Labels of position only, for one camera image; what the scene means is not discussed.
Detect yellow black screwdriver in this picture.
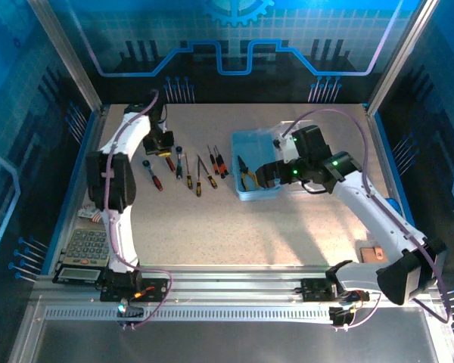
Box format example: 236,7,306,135
197,154,218,189
195,154,204,198
184,152,194,190

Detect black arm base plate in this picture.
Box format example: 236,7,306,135
300,277,371,303
99,278,176,303

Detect blue tool case clear lid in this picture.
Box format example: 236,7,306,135
230,119,312,203

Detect red handled ratchet wrench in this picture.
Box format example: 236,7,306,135
141,160,164,192

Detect grey desk calculator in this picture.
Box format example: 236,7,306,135
51,228,113,285

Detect black connector block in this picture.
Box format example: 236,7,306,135
116,300,145,325
328,305,356,329

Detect aluminium frame post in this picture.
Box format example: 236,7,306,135
25,0,109,116
364,0,442,116

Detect brown flat block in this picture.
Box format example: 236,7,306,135
358,244,387,265

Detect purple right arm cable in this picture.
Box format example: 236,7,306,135
281,108,452,332

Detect yellow black needle nose pliers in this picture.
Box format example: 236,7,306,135
237,154,261,192

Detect teal handled ratchet driver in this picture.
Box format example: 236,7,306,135
175,145,185,180

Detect slotted grey cable duct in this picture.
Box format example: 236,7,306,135
43,306,431,321

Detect grey metal panel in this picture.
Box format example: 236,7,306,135
7,317,454,363

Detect red white paper packet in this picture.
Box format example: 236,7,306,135
77,202,103,224

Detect aluminium mounting rail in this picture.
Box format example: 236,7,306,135
30,264,442,306

